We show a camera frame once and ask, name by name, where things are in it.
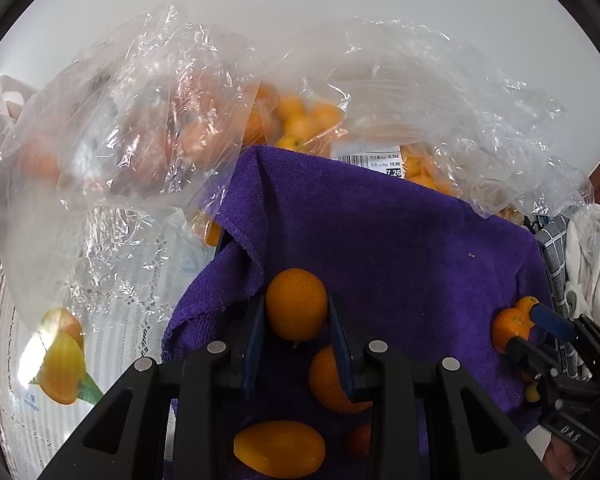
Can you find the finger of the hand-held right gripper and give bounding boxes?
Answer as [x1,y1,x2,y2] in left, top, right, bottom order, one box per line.
[530,304,600,361]
[505,336,562,386]

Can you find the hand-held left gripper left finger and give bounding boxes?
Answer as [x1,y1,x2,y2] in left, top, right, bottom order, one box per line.
[37,294,267,480]

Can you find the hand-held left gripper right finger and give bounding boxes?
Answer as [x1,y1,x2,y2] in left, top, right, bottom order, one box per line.
[328,294,551,480]

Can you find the heap of pale yellow fruits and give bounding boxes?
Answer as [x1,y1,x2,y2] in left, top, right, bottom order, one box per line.
[472,185,528,228]

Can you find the heap of reddish-orange fruits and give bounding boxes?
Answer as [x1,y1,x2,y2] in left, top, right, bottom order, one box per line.
[17,72,246,196]

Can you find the person's right hand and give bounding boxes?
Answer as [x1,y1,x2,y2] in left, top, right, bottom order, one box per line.
[541,435,583,480]

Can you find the white cloth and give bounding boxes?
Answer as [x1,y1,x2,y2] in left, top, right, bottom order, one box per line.
[562,205,600,327]

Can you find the grey striped cloth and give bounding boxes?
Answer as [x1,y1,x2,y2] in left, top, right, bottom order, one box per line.
[534,215,597,396]

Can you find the purple towel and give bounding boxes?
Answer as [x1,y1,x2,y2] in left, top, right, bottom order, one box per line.
[162,145,556,480]

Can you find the white printed label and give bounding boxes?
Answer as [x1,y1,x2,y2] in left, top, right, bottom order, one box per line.
[330,150,405,179]

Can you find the heap of small oranges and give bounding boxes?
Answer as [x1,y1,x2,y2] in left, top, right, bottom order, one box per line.
[245,85,461,201]

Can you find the large clear plastic bag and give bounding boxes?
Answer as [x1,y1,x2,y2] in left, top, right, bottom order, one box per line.
[257,17,596,222]

